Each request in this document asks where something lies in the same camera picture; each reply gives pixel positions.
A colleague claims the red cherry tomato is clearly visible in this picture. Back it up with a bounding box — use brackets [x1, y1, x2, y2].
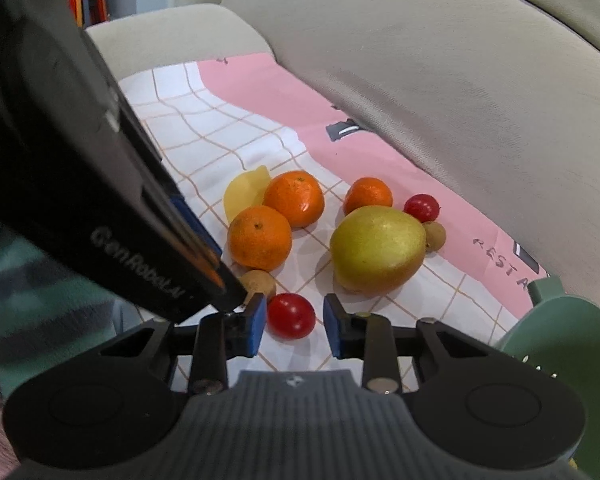
[404, 194, 440, 223]
[266, 293, 316, 339]

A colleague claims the brown longan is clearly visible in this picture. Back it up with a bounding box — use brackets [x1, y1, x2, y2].
[423, 221, 447, 251]

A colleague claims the pink white printed cloth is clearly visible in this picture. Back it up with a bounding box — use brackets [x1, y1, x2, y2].
[117, 52, 551, 393]

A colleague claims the small brown kiwi left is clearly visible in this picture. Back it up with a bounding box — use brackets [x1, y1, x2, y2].
[240, 269, 277, 306]

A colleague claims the colourful plastic toy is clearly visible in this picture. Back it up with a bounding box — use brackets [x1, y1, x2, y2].
[69, 0, 112, 28]

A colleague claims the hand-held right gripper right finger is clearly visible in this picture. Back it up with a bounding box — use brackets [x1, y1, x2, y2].
[324, 294, 503, 395]

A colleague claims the green lemon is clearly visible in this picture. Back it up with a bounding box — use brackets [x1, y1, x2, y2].
[330, 205, 427, 297]

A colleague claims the orange mandarin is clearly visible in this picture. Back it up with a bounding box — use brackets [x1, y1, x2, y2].
[343, 177, 394, 217]
[227, 205, 293, 272]
[263, 170, 326, 228]

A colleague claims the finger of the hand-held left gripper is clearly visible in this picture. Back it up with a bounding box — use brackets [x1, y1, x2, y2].
[142, 186, 248, 311]
[170, 192, 224, 257]

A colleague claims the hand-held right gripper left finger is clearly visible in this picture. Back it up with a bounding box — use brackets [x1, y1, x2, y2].
[100, 294, 267, 396]

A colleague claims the green striped clothing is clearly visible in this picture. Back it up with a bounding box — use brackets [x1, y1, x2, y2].
[0, 205, 141, 401]

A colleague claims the beige sofa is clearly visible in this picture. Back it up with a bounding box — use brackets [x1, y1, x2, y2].
[85, 0, 600, 281]

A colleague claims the green plastic colander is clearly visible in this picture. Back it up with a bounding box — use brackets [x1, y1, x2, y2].
[495, 276, 600, 480]

